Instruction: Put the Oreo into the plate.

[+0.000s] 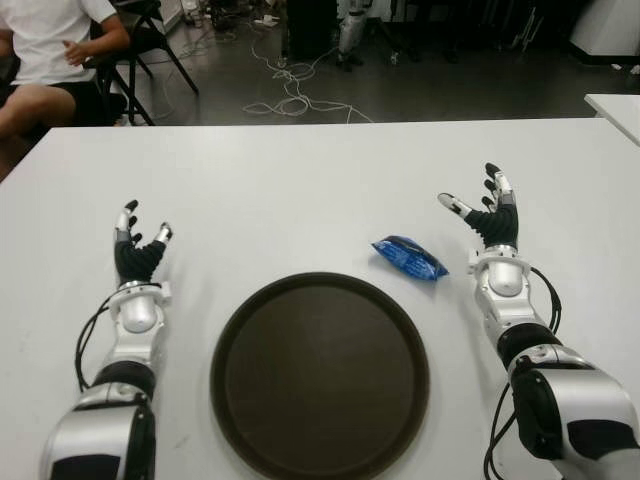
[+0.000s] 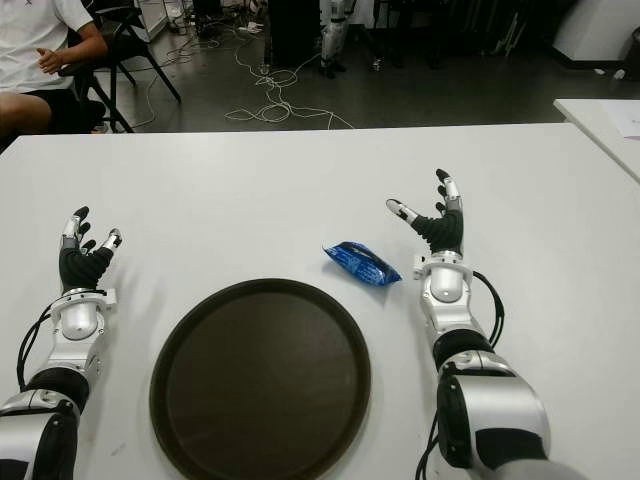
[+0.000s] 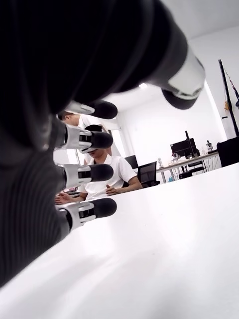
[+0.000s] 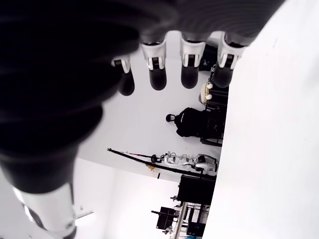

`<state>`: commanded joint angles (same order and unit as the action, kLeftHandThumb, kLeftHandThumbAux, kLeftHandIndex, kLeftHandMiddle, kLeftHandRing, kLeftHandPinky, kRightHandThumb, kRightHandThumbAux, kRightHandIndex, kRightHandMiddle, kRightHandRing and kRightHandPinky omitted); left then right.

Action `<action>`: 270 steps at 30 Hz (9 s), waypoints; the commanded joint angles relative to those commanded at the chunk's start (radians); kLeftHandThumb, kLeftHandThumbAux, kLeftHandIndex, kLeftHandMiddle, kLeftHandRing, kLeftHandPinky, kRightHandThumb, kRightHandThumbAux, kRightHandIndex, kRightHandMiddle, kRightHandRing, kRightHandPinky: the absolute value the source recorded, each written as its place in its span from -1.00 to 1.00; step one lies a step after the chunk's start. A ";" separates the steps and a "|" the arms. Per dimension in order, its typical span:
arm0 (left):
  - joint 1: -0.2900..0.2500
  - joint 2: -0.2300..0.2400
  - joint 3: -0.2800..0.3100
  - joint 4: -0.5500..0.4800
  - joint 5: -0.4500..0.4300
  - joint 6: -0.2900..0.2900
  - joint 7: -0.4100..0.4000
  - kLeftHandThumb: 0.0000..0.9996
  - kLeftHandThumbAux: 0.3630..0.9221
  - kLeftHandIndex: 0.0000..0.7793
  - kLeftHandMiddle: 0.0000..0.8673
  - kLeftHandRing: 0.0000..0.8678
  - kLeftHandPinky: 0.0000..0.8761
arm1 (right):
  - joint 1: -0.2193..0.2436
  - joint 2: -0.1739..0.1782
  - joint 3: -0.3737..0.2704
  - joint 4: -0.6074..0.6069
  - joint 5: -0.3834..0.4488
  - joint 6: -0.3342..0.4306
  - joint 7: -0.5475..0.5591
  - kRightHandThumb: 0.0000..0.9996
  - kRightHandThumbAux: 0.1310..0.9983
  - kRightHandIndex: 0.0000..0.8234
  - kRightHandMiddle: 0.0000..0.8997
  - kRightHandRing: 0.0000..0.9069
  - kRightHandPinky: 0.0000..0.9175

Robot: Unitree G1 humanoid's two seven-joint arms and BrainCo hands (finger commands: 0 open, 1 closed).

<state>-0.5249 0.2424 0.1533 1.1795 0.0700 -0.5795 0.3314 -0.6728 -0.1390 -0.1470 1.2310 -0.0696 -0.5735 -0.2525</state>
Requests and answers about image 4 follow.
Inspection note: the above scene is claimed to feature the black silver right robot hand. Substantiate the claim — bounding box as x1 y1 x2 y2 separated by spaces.
0 0 286 239

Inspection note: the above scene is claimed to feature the long black boom pole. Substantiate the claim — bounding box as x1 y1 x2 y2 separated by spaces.
107 147 217 179

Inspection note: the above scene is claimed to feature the black backpack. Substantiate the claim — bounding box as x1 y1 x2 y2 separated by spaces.
175 107 209 139

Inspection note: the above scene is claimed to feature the silver humanoid robot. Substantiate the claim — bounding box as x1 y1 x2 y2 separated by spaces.
159 151 220 175

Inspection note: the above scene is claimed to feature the white round object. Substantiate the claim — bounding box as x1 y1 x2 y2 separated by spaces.
198 82 214 105

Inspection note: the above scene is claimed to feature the black metal rack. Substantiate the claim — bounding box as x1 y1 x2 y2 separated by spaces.
200 87 229 147

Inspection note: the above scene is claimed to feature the black equipment stand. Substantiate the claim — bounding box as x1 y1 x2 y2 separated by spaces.
151 206 178 230

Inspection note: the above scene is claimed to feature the black cabinet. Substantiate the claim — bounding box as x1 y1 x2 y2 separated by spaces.
177 174 217 204

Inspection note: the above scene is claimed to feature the silver aluminium frame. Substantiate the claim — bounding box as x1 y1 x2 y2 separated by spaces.
171 201 211 239

